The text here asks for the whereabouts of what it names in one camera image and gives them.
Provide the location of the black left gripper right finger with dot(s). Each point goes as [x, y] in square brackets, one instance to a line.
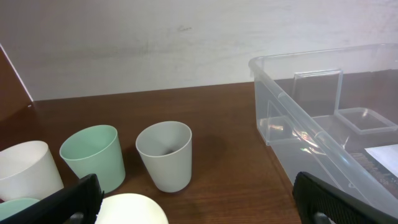
[319, 202]

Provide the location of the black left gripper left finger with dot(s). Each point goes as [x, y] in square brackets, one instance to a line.
[83, 199]

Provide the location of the white small bowl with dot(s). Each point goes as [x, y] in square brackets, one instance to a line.
[131, 209]

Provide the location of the mint green plastic cup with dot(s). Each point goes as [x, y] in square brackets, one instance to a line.
[96, 150]

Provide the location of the white plastic cup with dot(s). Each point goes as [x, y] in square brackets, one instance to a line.
[28, 170]

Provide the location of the grey plastic cup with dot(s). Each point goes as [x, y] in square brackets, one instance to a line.
[166, 151]

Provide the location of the mint green small bowl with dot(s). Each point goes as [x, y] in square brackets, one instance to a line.
[11, 207]

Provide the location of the white label sticker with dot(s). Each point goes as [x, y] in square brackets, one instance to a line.
[385, 155]

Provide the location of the clear plastic storage bin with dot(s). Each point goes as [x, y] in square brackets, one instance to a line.
[319, 110]

